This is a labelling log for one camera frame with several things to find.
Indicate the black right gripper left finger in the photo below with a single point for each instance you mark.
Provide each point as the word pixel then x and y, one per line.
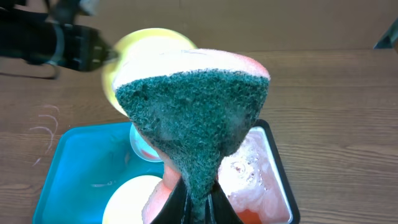
pixel 177 207

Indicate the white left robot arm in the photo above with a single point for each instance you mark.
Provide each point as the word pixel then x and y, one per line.
pixel 27 35

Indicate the light blue plate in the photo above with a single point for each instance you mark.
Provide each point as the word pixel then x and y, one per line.
pixel 141 148

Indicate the blue plastic tray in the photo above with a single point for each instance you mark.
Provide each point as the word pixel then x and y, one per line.
pixel 89 164

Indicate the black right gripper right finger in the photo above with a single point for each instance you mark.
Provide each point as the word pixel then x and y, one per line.
pixel 218 208

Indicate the black tray with red water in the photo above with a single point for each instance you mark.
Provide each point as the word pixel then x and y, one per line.
pixel 255 183

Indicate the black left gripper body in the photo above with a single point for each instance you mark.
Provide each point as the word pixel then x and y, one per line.
pixel 85 50

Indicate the yellow plate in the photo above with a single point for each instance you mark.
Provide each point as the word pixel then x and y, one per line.
pixel 126 204
pixel 136 45

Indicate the pink and green sponge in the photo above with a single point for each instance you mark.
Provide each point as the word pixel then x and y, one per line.
pixel 194 107

